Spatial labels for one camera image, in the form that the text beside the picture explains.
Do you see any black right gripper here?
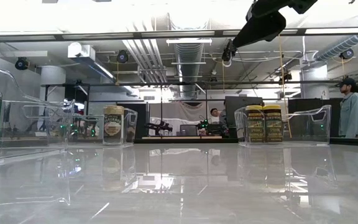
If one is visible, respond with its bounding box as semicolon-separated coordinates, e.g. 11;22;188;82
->
232;0;318;48

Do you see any yellow lid spice jar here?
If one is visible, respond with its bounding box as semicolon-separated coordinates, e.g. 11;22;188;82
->
245;105;265;144
262;104;283;144

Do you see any tan lid spice jar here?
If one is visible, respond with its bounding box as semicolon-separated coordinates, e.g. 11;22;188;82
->
103;105;126;146

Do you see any black background monitor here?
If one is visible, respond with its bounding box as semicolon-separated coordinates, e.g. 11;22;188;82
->
224;95;264;125

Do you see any round black ceiling device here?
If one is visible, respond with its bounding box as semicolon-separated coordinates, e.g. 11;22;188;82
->
14;57;30;71
339;48;355;60
116;49;129;64

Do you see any person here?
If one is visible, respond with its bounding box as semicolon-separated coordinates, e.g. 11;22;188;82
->
335;77;358;139
209;107;226;125

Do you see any clear plastic bin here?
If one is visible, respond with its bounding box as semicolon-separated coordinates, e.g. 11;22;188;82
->
0;64;76;161
234;105;332;147
67;107;139;147

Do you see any white ceiling unit box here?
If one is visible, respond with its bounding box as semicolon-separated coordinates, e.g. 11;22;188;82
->
67;42;96;60

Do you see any silver ribbed ventilation duct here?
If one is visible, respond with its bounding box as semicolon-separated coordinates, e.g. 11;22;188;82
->
174;42;204;96
314;15;358;62

